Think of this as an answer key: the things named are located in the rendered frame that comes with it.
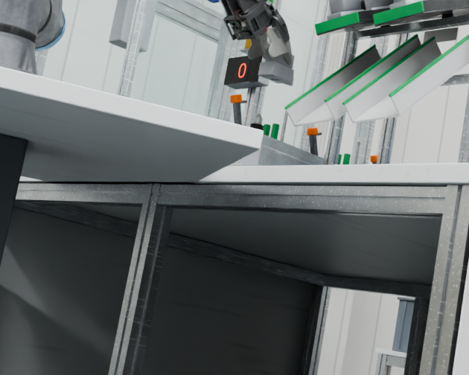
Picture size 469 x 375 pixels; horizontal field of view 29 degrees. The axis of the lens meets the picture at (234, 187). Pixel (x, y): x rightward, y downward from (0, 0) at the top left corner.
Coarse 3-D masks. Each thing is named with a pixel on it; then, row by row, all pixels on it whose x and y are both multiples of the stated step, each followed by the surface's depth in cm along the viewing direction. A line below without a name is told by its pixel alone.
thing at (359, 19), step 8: (384, 8) 179; (344, 16) 178; (352, 16) 176; (360, 16) 176; (368, 16) 177; (320, 24) 184; (328, 24) 182; (336, 24) 180; (344, 24) 179; (360, 24) 176; (368, 24) 180; (400, 24) 198; (320, 32) 185; (328, 32) 183; (336, 32) 186
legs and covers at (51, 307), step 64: (64, 192) 208; (128, 192) 190; (192, 192) 174; (256, 192) 161; (320, 192) 150; (384, 192) 141; (448, 192) 132; (64, 256) 256; (128, 256) 271; (192, 256) 288; (256, 256) 300; (448, 256) 129; (0, 320) 242; (64, 320) 256; (128, 320) 178; (192, 320) 288; (256, 320) 307; (320, 320) 322; (448, 320) 127
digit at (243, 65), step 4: (240, 60) 227; (244, 60) 226; (248, 60) 225; (240, 64) 227; (244, 64) 226; (248, 64) 224; (236, 68) 227; (240, 68) 226; (244, 68) 225; (248, 68) 224; (236, 72) 227; (240, 72) 226; (244, 72) 225; (236, 76) 227; (240, 76) 225; (244, 76) 224; (236, 80) 226; (240, 80) 225
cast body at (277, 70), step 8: (280, 56) 192; (264, 64) 193; (272, 64) 192; (280, 64) 193; (264, 72) 193; (272, 72) 191; (280, 72) 193; (288, 72) 194; (272, 80) 196; (280, 80) 195; (288, 80) 195
